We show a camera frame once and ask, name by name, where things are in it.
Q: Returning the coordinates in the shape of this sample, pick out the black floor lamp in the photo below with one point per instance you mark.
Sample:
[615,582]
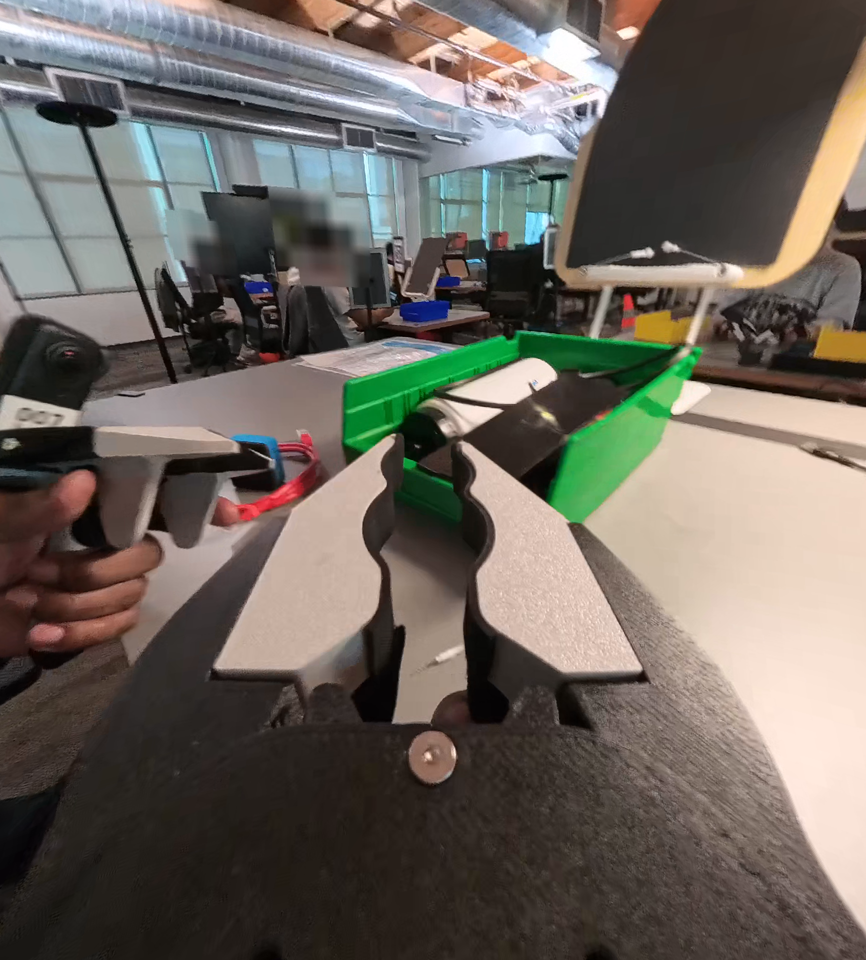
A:
[118,225]
[551,180]

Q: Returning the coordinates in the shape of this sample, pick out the white paper sheet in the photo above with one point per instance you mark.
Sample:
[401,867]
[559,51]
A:
[692,397]

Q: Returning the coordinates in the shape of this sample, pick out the green plastic bin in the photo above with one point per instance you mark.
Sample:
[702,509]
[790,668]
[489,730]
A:
[613,450]

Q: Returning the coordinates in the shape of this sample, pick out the yellow plastic bin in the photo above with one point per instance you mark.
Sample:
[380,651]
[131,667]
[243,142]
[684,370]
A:
[853,346]

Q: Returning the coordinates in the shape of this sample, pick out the large silver ventilation duct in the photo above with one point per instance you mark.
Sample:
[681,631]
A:
[215,52]

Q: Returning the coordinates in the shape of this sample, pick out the white plastic stick tool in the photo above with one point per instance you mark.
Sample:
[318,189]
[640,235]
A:
[448,655]

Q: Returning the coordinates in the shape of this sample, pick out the orange traffic cone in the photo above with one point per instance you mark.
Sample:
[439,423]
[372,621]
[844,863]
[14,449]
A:
[629,315]

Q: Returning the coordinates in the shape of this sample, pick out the black webcam bar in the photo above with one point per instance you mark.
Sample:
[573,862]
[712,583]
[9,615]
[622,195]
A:
[249,190]

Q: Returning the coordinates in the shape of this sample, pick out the person's left hand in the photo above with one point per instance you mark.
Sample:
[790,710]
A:
[28,585]

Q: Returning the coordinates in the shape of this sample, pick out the office chair with grey jacket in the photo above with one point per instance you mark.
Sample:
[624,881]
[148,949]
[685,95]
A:
[313,322]

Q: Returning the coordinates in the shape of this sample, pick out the blue black whiteboard eraser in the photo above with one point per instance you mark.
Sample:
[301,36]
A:
[268,448]

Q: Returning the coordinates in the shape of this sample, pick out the black board on easel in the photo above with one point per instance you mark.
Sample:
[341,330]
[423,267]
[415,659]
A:
[703,135]

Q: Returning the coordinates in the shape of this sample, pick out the clear sleeve with papers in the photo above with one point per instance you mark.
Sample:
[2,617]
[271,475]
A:
[380,356]

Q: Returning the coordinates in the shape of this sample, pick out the large black monitor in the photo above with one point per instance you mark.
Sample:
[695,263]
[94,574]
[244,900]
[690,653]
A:
[238,232]

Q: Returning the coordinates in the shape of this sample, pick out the tilted black board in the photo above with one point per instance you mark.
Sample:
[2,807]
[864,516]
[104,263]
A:
[425,266]

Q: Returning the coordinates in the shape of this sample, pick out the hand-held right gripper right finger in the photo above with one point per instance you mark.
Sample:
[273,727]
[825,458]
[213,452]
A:
[553,600]

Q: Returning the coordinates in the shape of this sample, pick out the slim duct with grilles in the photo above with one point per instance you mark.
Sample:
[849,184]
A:
[253,124]

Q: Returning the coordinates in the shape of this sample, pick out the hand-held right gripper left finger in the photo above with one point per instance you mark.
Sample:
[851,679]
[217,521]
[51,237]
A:
[305,600]

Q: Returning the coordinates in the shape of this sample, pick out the yellow box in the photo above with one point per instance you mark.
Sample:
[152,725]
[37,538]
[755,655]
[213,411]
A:
[665,330]

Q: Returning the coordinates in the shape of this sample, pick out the wooden desk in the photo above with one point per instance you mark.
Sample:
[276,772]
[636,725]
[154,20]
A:
[448,324]

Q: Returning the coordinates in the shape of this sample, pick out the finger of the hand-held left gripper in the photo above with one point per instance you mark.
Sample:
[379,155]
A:
[189,502]
[155,442]

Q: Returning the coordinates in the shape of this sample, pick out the blue plastic bin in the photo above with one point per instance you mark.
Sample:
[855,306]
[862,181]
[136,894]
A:
[424,311]

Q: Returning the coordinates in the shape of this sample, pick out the white bottle black cap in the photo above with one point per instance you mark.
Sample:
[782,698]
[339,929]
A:
[500,394]

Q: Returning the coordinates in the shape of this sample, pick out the black flat sheet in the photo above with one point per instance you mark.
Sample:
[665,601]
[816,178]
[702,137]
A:
[553,427]

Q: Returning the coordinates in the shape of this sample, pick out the small monitor on stand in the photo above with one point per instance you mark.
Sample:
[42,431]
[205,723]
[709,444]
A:
[377,274]

